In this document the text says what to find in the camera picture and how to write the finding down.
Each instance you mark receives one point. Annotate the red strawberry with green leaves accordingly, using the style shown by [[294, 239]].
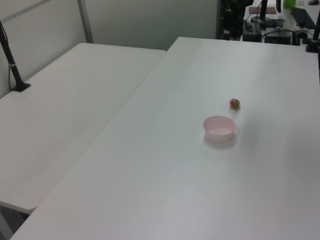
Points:
[[234, 103]]

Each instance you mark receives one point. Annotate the pink plastic bowl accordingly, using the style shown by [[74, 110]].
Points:
[[219, 135]]

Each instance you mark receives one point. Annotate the black equipment behind table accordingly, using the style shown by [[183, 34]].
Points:
[[231, 23]]

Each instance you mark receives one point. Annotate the black power strip device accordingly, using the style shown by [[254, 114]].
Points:
[[250, 32]]

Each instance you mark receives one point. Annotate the black electronics box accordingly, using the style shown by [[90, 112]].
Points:
[[278, 37]]

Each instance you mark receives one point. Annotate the black monitor stand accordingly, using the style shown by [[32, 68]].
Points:
[[262, 15]]

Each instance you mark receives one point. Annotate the brown board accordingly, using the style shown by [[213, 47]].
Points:
[[271, 10]]

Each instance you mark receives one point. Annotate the green object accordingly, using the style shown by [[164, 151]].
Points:
[[289, 3]]

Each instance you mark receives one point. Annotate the black keyboard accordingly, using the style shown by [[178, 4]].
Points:
[[303, 17]]

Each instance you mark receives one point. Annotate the grey metal partition post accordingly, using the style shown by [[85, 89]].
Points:
[[85, 22]]

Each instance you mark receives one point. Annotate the black camera pole with base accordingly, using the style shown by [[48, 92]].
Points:
[[10, 62]]

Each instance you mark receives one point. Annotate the black clamped camera pole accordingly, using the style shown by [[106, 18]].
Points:
[[315, 35]]

